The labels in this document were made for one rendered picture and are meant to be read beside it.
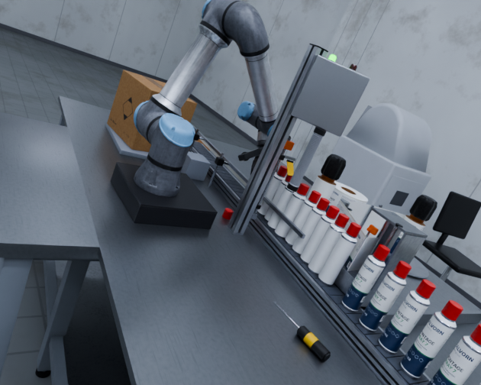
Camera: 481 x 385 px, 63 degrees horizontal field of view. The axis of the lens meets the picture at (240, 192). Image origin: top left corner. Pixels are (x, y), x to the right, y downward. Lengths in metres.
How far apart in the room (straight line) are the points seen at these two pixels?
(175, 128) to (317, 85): 0.44
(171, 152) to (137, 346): 0.62
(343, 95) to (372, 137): 2.87
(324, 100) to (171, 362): 0.83
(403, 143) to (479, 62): 1.81
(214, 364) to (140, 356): 0.15
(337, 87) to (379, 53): 5.02
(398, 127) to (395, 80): 2.02
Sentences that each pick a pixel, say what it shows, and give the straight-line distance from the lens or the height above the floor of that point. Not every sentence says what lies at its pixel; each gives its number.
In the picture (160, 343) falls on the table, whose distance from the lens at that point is 0.84.
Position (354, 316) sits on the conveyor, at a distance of 1.17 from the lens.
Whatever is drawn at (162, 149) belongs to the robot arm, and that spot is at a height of 1.04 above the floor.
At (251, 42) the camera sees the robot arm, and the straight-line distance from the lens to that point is 1.26.
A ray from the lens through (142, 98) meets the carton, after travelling 1.74.
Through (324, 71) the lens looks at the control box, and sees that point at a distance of 1.22.
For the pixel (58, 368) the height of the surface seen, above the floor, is 0.22.
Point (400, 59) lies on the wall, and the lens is 6.01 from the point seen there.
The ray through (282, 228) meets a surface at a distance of 1.38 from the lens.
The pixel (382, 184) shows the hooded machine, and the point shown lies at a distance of 3.86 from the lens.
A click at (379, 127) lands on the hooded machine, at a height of 1.30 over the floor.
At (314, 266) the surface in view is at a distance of 1.26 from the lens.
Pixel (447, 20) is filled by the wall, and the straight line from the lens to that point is 5.91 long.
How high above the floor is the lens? 1.38
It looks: 18 degrees down
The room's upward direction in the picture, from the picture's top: 24 degrees clockwise
